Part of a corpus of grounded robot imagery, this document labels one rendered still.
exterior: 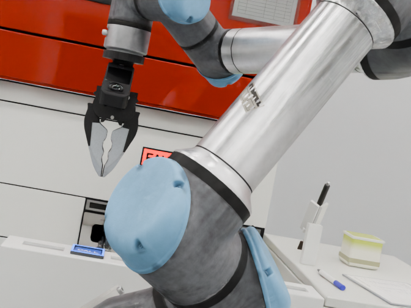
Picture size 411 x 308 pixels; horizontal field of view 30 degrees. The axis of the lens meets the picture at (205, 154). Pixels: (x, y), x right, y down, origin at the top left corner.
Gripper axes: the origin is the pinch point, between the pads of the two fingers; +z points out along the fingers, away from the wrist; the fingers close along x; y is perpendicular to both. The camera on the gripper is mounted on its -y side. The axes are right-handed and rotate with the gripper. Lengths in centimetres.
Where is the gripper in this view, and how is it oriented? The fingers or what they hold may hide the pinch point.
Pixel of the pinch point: (102, 169)
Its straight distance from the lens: 130.6
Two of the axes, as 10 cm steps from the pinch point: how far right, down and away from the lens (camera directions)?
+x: -9.8, -1.8, -1.1
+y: -1.0, -0.7, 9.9
